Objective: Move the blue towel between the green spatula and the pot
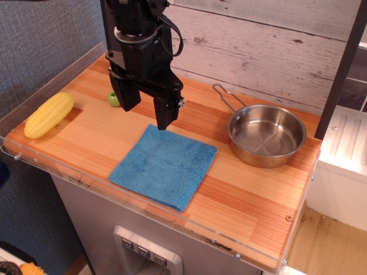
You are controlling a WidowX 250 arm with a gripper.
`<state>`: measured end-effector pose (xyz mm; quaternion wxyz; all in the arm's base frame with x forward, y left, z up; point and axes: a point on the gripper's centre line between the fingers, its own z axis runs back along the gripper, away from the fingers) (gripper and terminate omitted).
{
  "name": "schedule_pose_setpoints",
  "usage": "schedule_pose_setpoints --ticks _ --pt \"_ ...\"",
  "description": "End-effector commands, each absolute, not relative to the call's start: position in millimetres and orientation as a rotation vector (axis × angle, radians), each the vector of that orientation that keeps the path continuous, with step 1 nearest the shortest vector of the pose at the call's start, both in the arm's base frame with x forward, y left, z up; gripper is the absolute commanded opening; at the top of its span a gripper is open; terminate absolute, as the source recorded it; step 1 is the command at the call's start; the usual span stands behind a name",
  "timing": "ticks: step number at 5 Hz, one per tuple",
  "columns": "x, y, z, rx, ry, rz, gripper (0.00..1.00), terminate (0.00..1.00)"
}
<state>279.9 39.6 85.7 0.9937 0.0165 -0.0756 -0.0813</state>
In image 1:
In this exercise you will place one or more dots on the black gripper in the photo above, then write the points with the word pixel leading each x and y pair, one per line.
pixel 143 65

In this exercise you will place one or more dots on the blue towel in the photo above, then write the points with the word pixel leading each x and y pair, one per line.
pixel 165 167

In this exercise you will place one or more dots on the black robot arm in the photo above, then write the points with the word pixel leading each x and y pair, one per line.
pixel 132 17

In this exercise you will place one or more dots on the yellow toy corn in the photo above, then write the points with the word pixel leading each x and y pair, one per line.
pixel 48 115

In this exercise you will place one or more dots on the grey toy fridge cabinet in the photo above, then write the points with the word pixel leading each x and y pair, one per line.
pixel 94 218

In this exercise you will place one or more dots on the silver dispenser panel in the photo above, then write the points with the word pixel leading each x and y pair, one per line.
pixel 139 255

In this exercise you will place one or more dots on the orange toy on floor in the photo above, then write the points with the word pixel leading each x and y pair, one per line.
pixel 11 268

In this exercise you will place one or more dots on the white toy sink unit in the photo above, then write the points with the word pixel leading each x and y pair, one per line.
pixel 338 189

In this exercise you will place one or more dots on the green handled grey spatula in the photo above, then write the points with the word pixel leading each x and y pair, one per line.
pixel 112 99

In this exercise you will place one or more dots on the dark left post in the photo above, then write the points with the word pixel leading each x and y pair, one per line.
pixel 109 24

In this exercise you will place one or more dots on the dark post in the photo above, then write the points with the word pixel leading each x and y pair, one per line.
pixel 109 24
pixel 343 70

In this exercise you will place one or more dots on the steel pot with handle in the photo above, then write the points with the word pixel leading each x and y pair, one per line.
pixel 262 135

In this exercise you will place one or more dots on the dark right post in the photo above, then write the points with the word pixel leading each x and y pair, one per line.
pixel 343 70

